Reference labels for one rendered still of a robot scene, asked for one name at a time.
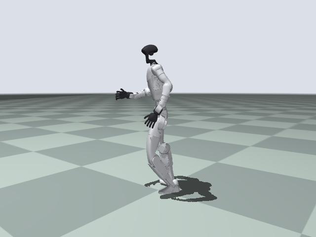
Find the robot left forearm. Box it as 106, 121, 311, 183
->
155, 83, 170, 113

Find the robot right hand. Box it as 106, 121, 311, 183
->
115, 88, 133, 100

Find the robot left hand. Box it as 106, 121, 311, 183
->
144, 106, 163, 128

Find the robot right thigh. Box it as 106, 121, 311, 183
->
158, 129, 170, 154

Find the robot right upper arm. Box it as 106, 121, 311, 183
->
144, 85, 151, 96

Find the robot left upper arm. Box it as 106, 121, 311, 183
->
151, 64, 173, 92

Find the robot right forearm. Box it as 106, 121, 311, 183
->
129, 89, 145, 99

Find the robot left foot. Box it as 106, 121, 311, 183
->
158, 185, 180, 195

